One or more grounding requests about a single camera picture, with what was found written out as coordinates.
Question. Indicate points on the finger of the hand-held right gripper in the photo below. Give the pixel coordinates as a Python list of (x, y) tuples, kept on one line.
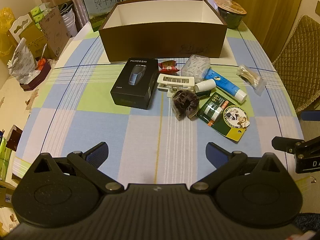
[(287, 143), (311, 116)]

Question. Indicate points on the light blue milk carton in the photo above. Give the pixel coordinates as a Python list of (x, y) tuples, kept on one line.
[(105, 2)]

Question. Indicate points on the white hair clip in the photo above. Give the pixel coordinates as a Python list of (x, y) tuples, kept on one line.
[(175, 76)]

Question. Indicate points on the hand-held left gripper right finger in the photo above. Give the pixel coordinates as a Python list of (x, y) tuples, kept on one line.
[(216, 155)]

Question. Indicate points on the wooden door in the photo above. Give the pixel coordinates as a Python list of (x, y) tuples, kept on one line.
[(265, 5)]

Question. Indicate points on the red candy packet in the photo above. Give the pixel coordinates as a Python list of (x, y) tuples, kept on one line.
[(168, 67)]

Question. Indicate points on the brown scrunchie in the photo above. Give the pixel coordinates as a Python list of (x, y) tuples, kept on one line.
[(185, 102)]

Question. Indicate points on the yellow plastic bag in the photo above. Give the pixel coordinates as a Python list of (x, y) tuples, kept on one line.
[(6, 30)]

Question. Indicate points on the quilted tan chair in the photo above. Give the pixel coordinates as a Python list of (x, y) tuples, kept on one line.
[(297, 55)]

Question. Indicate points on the green carded package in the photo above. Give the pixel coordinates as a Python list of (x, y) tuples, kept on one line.
[(217, 110)]

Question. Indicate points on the blue and white tube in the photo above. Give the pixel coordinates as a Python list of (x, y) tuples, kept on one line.
[(226, 83)]

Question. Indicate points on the green instant noodle cup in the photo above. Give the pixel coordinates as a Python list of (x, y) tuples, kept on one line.
[(230, 17)]

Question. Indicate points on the green tissue packs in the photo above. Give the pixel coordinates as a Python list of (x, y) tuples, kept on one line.
[(37, 15)]

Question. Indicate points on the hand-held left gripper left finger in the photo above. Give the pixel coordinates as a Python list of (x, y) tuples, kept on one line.
[(96, 153)]

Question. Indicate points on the small white bottle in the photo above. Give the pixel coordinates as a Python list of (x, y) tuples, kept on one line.
[(205, 85)]

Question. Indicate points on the black shaver box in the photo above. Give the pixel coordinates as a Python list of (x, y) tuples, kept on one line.
[(135, 85)]

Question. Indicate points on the cotton swab packet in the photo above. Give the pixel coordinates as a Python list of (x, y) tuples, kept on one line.
[(247, 76)]

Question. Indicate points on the white plastic bag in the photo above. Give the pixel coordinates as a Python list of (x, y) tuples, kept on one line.
[(21, 60)]

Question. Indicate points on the brown cardboard storage box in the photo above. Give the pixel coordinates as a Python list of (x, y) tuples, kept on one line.
[(162, 42)]

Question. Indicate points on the white bucket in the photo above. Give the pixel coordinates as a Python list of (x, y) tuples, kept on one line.
[(70, 22)]

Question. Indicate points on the small dark brown box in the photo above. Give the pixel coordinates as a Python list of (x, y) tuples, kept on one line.
[(13, 138)]

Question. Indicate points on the clear bag of floss picks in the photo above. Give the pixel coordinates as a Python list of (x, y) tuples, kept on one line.
[(195, 65)]

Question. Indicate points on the dark red box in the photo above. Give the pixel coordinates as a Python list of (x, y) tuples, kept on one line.
[(37, 80)]

